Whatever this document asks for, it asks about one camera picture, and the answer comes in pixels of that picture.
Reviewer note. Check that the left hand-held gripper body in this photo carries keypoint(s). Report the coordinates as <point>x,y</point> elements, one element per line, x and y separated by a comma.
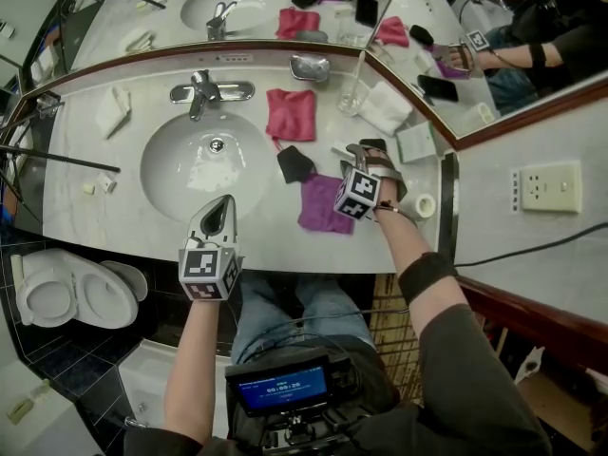
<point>209,273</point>

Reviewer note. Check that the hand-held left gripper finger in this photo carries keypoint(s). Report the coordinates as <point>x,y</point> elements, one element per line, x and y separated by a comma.
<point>233,235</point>
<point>195,228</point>

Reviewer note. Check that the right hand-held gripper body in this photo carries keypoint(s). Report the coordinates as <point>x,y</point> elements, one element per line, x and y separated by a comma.
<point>358,193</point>

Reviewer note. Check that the white soap bar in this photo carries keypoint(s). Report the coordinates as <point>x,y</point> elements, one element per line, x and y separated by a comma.
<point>339,149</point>

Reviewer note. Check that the silver soap dish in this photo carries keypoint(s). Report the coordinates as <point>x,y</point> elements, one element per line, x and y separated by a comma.
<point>309,67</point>

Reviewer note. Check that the person's left forearm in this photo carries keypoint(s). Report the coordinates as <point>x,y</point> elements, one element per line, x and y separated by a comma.
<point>195,368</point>

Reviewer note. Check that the person's right forearm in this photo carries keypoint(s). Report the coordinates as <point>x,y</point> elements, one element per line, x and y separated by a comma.
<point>404,235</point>

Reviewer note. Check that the person's right hand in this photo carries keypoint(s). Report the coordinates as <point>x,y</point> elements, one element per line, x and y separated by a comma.
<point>380,158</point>

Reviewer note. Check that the black smartphone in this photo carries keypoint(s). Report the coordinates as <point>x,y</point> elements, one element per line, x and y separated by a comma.
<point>375,143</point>

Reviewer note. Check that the purple cloth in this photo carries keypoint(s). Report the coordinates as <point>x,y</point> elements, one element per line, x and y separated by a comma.
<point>323,207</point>

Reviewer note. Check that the clear drinking glass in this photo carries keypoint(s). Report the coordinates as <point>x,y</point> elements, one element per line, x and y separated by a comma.
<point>351,105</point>

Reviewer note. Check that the thick folded white towel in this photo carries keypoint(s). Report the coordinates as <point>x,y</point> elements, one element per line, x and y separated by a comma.
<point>385,107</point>

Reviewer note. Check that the white and green card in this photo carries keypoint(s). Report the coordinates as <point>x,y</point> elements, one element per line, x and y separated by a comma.
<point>415,143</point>

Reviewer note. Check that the white sink basin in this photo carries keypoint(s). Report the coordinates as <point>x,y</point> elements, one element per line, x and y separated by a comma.
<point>180,169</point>

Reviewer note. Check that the black cloth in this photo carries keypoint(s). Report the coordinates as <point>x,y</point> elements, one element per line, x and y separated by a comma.
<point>294,164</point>

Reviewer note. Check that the white toilet paper roll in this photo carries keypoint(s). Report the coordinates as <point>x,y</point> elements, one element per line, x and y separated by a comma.
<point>426,205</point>

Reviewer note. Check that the pink cloth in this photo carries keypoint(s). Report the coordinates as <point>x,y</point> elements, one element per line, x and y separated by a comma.
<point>290,114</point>

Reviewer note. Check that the long black ledge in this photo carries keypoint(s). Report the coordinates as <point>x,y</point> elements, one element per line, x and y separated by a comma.
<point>448,216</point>

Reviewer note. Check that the small white box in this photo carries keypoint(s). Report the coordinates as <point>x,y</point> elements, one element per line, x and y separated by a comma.
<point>107,183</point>

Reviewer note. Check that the small pale yellow block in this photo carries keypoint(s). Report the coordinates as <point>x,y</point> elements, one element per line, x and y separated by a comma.
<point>89,189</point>

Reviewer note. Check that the person's blue jeans legs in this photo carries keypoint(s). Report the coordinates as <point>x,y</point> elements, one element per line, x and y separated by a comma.
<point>332,311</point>

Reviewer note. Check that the chest mounted monitor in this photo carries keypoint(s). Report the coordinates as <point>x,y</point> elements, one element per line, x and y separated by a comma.
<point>285,387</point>

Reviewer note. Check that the chrome faucet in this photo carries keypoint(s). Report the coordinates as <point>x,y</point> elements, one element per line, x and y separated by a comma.
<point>202,90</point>

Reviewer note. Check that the black tripod light stand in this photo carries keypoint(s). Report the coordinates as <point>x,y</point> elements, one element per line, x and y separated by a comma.
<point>71,160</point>

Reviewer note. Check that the small folded white towel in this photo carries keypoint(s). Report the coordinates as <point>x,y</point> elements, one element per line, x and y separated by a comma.
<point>114,109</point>

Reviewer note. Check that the narrow wood framed mirror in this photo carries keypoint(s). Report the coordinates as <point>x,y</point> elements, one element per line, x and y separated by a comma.
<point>475,64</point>

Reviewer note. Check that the wide wood framed mirror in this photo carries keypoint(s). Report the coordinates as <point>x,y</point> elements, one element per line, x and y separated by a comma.
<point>119,31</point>

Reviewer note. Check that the person's dark grey shirt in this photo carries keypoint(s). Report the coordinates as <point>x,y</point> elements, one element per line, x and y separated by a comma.
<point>475,387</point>

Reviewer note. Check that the black chest rig mount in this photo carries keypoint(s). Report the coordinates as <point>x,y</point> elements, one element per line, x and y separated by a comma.
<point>304,428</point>

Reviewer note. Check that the cream wall power socket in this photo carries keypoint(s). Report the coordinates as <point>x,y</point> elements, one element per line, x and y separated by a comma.
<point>551,188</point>

